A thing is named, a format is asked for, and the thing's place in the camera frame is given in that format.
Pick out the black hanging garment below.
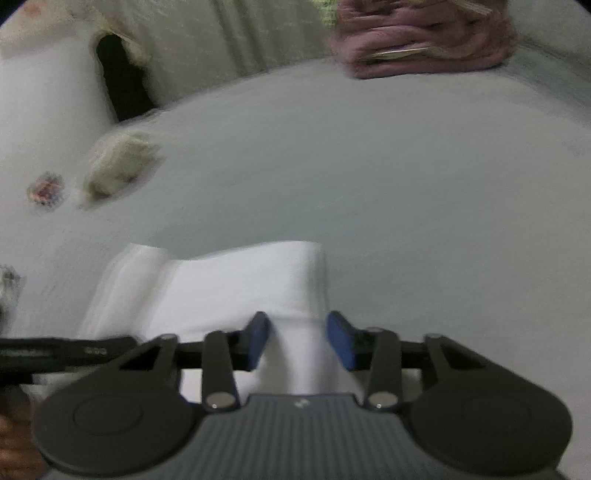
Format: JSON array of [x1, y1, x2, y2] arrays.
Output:
[[95, 33, 155, 123]]

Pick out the white plush dog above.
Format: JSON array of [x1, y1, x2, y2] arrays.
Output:
[[83, 130, 160, 201]]

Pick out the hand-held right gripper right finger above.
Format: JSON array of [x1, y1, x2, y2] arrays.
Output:
[[326, 311, 481, 413]]

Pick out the pink quilt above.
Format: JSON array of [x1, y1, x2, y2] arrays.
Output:
[[328, 0, 518, 80]]

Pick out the cream hanging garment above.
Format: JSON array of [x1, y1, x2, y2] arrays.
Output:
[[102, 14, 152, 64]]

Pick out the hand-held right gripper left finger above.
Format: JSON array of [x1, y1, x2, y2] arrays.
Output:
[[119, 311, 272, 413]]

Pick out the person's left hand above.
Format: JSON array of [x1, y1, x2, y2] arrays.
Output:
[[0, 390, 47, 480]]

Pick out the white pants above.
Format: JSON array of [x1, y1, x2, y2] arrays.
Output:
[[32, 240, 370, 402]]

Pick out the grey star-patterned curtain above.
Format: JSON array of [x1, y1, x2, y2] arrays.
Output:
[[106, 0, 342, 102]]

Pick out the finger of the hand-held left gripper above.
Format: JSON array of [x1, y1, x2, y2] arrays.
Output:
[[0, 336, 137, 374]]

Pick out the smartphone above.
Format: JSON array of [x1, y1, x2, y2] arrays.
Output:
[[27, 172, 64, 208]]

